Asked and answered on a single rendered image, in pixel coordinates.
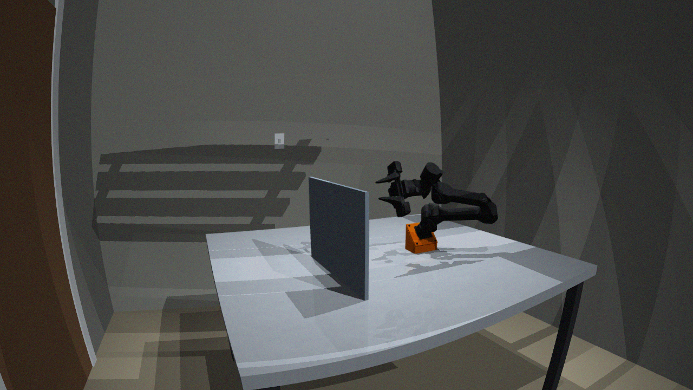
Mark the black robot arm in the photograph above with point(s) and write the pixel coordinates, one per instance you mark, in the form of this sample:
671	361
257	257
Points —
442	193

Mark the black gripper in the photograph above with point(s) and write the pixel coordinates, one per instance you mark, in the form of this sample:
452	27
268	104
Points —
405	188

